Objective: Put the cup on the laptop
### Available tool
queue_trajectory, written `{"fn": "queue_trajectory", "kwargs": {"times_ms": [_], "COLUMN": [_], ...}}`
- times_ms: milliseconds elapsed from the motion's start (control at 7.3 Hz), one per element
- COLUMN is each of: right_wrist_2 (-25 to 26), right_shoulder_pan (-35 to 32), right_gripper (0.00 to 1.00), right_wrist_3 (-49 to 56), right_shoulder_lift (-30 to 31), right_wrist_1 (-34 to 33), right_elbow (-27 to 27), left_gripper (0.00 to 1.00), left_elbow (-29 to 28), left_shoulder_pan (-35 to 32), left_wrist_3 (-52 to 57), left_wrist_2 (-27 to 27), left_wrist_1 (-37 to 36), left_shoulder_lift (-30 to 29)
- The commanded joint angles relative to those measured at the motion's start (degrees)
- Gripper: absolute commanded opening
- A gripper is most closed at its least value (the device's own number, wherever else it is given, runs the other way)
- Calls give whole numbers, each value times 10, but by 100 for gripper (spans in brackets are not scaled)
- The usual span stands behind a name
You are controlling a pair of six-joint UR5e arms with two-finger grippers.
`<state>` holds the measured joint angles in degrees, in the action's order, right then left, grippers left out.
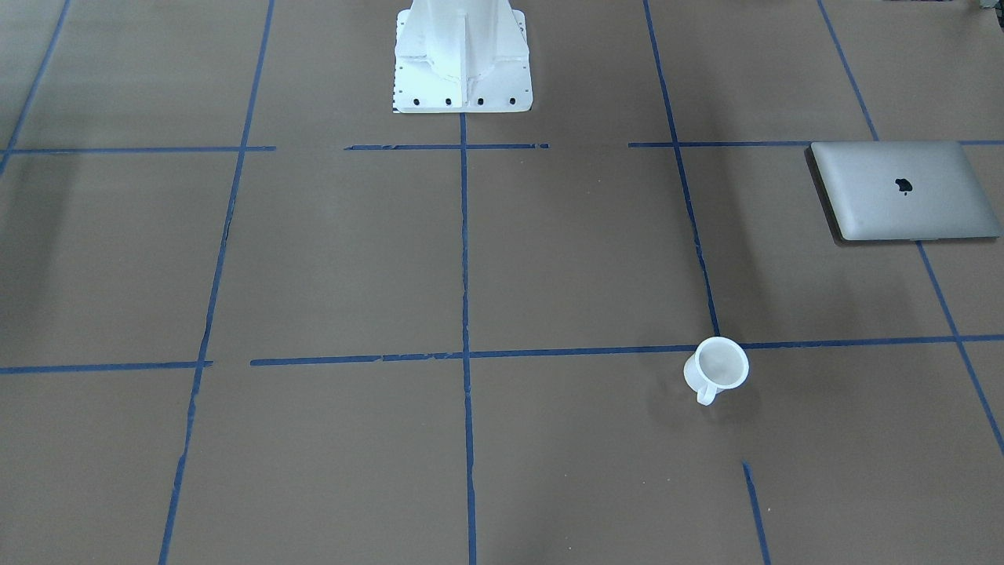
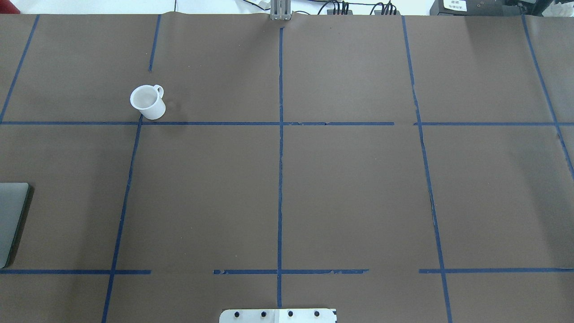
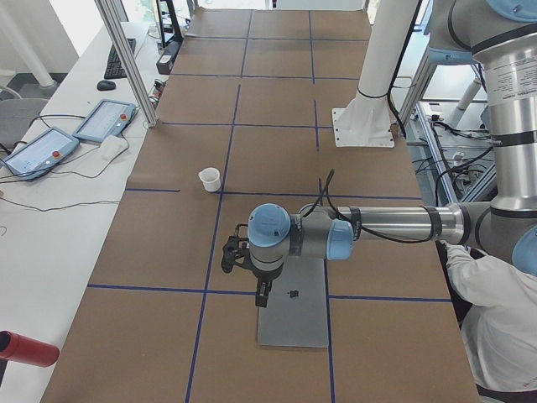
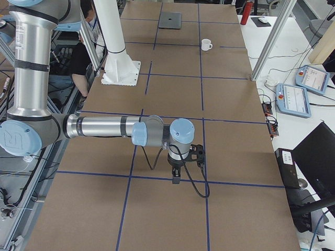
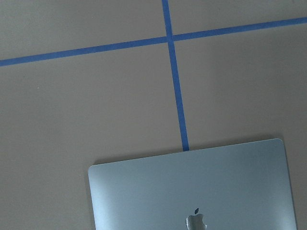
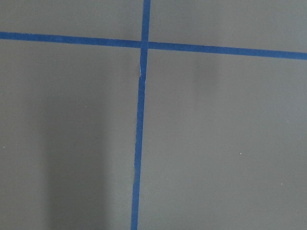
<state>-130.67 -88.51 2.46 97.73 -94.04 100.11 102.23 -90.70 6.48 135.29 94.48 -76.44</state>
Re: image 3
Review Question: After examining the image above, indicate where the blue teach pendant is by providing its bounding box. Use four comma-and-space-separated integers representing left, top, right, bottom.
2, 127, 80, 181
73, 99, 136, 143

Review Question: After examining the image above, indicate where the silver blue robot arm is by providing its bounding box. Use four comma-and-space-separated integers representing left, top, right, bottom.
222, 1, 536, 307

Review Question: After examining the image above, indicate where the near blue teach pendant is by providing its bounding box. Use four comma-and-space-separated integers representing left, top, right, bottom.
2, 127, 80, 181

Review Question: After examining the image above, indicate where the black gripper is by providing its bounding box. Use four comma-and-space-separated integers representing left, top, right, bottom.
253, 268, 280, 308

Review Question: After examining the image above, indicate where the red cylinder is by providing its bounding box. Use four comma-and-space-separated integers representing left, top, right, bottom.
1, 331, 60, 368

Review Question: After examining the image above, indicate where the black monitor stand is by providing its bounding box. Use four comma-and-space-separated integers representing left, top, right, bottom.
154, 0, 183, 48

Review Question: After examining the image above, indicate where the white pedestal column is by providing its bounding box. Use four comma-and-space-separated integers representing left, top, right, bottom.
332, 0, 420, 148

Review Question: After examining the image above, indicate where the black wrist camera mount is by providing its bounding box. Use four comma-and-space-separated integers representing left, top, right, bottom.
221, 223, 254, 274

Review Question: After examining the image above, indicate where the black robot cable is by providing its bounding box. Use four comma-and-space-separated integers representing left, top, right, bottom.
300, 168, 437, 244

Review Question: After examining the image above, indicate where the person in white hoodie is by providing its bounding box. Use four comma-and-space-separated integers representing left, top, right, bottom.
441, 241, 536, 393

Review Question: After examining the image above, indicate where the black keyboard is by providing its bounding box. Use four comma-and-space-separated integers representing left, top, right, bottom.
103, 45, 127, 80

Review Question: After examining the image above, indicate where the aluminium frame rack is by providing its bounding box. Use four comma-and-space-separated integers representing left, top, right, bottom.
394, 54, 497, 206

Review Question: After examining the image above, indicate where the grey closed laptop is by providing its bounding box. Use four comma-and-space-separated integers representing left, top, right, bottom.
257, 257, 328, 348

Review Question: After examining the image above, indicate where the far blue teach pendant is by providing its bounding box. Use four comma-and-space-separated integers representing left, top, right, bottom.
73, 99, 136, 143

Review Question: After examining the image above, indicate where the white folded cloth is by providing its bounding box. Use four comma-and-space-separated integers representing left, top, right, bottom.
98, 136, 128, 162

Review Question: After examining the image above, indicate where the aluminium frame post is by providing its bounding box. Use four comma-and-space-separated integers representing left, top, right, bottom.
95, 0, 158, 128

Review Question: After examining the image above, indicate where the white ceramic cup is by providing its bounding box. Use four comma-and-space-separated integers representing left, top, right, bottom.
198, 167, 222, 192

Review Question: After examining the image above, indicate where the black box on table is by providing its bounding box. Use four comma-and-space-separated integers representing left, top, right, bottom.
156, 41, 181, 76

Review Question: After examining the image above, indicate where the black computer mouse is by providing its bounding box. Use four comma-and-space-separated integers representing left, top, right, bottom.
96, 80, 117, 92

